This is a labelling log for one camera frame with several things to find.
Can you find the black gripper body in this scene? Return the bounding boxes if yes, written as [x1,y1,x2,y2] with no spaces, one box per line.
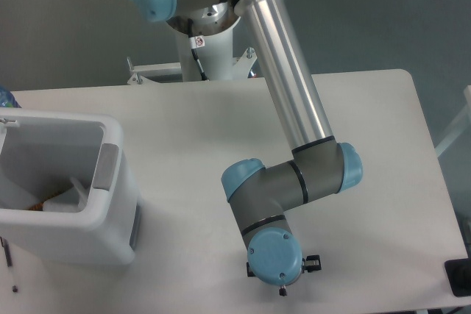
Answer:
[279,285,287,296]

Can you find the white paper tissue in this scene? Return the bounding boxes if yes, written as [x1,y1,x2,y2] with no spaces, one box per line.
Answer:
[43,177,90,213]

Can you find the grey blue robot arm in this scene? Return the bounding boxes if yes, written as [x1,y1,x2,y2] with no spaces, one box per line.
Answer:
[132,0,363,296]

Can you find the colourful trash in bin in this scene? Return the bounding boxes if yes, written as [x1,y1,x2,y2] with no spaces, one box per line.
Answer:
[28,190,64,211]

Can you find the white trash can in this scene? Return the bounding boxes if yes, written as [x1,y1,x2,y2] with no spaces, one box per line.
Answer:
[1,108,141,265]

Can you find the black device at table edge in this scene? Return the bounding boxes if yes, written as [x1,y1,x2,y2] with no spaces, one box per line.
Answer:
[445,258,470,297]

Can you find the black pen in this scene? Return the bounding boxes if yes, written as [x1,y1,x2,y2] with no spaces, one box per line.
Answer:
[1,237,18,294]

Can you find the blue bottle at left edge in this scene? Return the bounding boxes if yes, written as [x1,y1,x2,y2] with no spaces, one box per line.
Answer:
[0,86,21,108]

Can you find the white frame at right edge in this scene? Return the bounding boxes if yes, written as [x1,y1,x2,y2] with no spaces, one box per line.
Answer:
[435,85,470,157]

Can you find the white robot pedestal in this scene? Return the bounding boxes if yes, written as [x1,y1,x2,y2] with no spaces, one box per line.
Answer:
[127,3,258,85]

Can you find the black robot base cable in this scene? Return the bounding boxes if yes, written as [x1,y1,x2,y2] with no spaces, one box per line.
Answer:
[186,18,210,82]

